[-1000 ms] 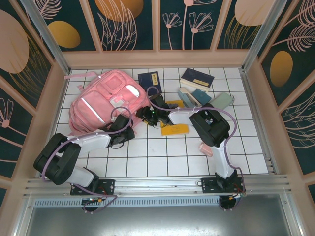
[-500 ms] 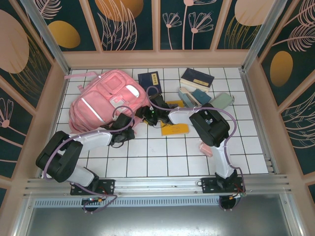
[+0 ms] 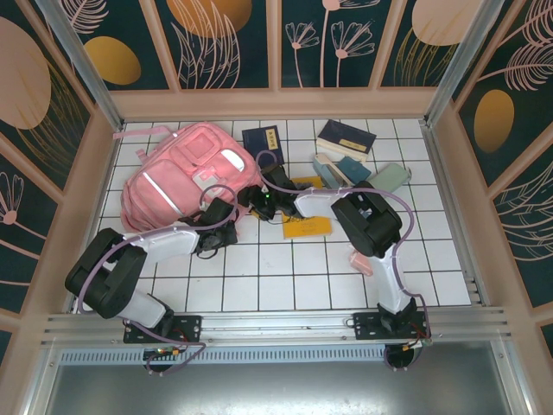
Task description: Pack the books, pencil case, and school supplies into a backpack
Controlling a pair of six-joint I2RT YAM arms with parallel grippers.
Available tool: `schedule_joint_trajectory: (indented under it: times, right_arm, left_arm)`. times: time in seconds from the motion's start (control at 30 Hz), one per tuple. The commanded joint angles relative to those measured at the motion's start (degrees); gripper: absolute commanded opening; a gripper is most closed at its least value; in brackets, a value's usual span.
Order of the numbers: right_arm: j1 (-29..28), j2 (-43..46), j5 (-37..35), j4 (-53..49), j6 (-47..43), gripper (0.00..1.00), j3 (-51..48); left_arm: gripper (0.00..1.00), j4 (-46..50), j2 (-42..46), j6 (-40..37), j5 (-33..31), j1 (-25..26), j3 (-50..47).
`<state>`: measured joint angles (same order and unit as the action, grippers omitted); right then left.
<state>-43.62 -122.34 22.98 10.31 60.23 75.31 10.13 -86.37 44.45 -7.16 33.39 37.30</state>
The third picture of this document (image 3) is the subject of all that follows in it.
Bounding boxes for thin navy book yellow label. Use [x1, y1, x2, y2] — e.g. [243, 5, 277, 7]
[241, 124, 286, 168]

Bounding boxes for teal and beige stapler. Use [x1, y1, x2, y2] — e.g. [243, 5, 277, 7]
[311, 153, 346, 189]

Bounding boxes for pink backpack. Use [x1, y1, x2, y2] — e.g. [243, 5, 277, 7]
[112, 122, 263, 233]

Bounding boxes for yellow notebook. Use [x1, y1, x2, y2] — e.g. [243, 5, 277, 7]
[280, 176, 334, 240]

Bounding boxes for small teal card case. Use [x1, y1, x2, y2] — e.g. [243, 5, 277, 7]
[336, 156, 372, 189]

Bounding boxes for thick navy book cream pages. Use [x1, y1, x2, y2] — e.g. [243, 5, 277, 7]
[316, 118, 378, 163]

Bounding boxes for mint green pencil case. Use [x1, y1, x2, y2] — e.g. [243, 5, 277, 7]
[366, 163, 412, 194]

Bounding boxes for small pink box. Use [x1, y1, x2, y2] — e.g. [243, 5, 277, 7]
[347, 252, 375, 278]

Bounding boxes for small green circuit board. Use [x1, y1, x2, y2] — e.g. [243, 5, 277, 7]
[144, 347, 182, 360]

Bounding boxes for grey metal sheet panel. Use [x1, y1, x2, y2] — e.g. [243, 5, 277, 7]
[25, 341, 532, 415]

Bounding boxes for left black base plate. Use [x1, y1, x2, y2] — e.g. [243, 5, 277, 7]
[123, 314, 204, 345]

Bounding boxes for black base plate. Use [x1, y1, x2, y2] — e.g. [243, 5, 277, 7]
[123, 314, 204, 345]
[353, 310, 433, 342]

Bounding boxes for long aluminium mounting rail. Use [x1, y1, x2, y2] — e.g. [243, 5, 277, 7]
[41, 306, 513, 347]

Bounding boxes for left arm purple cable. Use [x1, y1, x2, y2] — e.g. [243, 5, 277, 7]
[76, 183, 241, 377]

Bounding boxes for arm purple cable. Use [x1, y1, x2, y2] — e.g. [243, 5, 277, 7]
[256, 150, 433, 372]
[76, 183, 241, 377]

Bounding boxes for slotted metal cable tray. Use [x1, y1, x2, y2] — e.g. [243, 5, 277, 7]
[58, 348, 498, 365]

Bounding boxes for aluminium side rail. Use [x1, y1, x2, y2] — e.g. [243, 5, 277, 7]
[421, 120, 483, 306]

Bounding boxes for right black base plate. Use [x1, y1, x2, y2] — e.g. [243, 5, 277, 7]
[353, 310, 433, 342]

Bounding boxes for aluminium corner post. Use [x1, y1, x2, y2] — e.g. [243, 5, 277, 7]
[36, 0, 126, 131]
[423, 0, 506, 126]

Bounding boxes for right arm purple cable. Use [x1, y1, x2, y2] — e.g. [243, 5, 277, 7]
[256, 150, 433, 372]

